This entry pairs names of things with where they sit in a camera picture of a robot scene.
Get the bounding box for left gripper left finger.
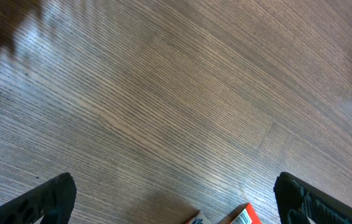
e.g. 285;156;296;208
0;172;77;224

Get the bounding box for red tissue pack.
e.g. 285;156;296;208
186;211;211;224

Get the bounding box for red chocolate bar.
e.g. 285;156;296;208
229;202;262;224

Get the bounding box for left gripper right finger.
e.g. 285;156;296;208
274;172;352;224

